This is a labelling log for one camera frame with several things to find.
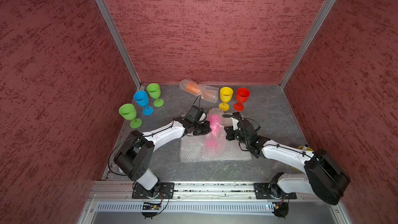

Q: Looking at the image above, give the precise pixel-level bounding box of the pink glass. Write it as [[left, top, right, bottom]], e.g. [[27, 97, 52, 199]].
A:
[[202, 108, 226, 161]]

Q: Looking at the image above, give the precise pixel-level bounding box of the orange glass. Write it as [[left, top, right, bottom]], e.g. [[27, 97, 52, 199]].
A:
[[179, 78, 219, 103]]

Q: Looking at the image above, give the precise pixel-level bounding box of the red glass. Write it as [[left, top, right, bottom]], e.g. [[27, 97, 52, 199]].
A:
[[234, 88, 250, 112]]

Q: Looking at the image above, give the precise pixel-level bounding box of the yellow glass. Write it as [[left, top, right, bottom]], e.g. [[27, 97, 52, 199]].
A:
[[219, 87, 234, 112]]

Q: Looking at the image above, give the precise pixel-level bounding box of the dark green glass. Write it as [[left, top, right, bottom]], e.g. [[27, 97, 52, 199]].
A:
[[146, 83, 164, 107]]

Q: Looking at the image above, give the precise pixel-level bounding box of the blue glass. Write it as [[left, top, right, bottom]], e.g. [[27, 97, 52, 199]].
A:
[[133, 91, 153, 116]]

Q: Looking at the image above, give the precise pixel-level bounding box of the light green wine glass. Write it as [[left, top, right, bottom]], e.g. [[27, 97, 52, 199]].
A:
[[119, 103, 142, 129]]

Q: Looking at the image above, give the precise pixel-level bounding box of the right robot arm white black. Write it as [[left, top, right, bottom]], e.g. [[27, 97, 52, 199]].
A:
[[223, 112, 351, 205]]

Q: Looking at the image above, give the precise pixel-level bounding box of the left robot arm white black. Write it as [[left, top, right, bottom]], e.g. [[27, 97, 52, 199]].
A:
[[113, 105, 211, 192]]

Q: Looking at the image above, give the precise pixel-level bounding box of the right base wiring plug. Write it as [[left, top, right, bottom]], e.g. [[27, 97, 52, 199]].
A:
[[273, 202, 289, 218]]

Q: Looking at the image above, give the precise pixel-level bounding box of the left base wiring board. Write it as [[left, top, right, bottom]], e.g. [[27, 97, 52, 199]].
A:
[[141, 202, 162, 218]]

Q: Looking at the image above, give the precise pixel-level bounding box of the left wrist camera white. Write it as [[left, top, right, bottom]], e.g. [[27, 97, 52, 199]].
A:
[[186, 105, 207, 123]]

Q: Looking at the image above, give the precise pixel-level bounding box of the yellow cup holding cables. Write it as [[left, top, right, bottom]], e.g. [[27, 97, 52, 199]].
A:
[[293, 144, 314, 173]]

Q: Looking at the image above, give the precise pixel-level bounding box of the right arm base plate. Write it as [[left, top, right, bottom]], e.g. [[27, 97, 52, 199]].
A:
[[254, 183, 297, 200]]

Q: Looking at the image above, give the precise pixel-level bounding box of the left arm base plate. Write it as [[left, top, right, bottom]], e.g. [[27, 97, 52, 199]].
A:
[[132, 182, 175, 200]]

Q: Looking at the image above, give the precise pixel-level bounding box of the aluminium front rail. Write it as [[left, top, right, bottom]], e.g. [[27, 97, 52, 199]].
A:
[[89, 180, 321, 202]]

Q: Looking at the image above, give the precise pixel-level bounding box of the white slotted cable duct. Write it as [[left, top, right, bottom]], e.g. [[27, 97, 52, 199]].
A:
[[95, 202, 273, 215]]

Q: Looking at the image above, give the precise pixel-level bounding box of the right aluminium corner post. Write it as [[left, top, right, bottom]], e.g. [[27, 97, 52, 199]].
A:
[[279, 0, 336, 90]]

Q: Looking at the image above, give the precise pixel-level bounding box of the aluminium corner post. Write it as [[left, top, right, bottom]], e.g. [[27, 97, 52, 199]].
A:
[[95, 0, 142, 89], [279, 0, 336, 90]]

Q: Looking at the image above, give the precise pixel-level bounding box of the left aluminium corner post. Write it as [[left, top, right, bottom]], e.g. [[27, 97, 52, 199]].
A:
[[95, 0, 142, 89]]

